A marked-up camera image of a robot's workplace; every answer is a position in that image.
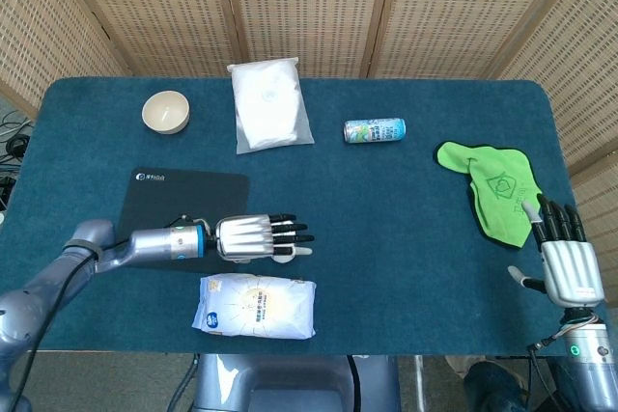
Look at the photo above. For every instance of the green microfiber cloth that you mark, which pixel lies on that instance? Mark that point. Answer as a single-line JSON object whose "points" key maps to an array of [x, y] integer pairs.
{"points": [[497, 185]]}

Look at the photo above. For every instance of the white wet wipes pack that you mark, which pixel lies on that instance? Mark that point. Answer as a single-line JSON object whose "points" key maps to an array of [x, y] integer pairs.
{"points": [[256, 307]]}

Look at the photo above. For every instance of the dark teal table mat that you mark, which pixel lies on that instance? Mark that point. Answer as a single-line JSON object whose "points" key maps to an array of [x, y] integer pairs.
{"points": [[376, 238]]}

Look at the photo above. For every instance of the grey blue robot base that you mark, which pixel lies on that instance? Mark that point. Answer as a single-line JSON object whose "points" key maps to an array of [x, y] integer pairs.
{"points": [[294, 383]]}

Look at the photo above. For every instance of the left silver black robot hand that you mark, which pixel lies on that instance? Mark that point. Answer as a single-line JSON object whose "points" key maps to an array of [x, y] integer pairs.
{"points": [[244, 237]]}

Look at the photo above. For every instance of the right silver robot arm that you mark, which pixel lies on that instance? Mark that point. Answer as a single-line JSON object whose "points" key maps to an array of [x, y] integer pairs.
{"points": [[591, 359]]}

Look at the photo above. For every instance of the beige bowl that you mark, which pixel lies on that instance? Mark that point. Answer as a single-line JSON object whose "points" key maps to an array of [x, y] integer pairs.
{"points": [[165, 112]]}

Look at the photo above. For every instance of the white metal table leg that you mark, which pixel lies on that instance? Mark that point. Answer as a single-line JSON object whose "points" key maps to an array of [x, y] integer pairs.
{"points": [[419, 383]]}

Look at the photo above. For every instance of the dark blue trouser leg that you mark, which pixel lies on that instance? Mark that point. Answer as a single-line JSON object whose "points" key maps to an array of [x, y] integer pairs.
{"points": [[492, 385]]}

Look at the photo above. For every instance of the blue printed drink can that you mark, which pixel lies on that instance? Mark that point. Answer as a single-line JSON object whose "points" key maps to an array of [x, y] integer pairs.
{"points": [[374, 130]]}

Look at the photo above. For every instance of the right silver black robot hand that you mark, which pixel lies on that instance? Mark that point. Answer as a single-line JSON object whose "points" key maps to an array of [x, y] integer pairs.
{"points": [[572, 272]]}

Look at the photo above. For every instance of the clear bag of white powder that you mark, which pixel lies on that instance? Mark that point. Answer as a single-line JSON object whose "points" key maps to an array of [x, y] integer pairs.
{"points": [[268, 105]]}

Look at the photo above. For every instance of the woven bamboo folding screen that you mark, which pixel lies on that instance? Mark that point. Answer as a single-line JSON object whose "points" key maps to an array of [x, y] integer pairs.
{"points": [[309, 7]]}

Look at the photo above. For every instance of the black mouse pad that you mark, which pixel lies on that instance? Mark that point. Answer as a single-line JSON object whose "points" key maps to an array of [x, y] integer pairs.
{"points": [[193, 195]]}

